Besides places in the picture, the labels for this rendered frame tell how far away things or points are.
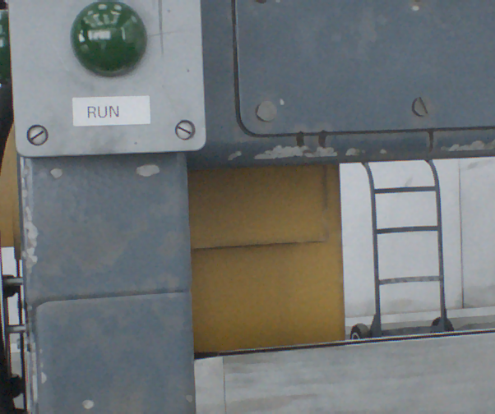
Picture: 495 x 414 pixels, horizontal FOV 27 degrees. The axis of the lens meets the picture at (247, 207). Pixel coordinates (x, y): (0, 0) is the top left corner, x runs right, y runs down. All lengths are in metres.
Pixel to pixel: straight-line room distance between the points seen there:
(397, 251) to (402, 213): 0.22
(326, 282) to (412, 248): 5.29
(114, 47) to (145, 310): 0.13
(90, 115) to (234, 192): 0.32
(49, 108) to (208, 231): 0.32
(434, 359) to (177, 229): 0.27
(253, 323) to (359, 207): 5.18
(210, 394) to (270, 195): 0.16
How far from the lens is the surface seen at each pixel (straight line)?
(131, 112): 0.41
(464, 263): 6.21
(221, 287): 0.77
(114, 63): 0.40
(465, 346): 0.69
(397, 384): 0.67
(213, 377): 0.64
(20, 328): 0.70
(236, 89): 0.47
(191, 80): 0.42
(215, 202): 0.71
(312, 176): 0.73
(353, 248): 5.95
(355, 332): 5.84
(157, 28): 0.41
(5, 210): 0.83
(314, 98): 0.48
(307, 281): 0.78
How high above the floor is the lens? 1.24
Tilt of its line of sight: 3 degrees down
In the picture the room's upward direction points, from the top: 2 degrees counter-clockwise
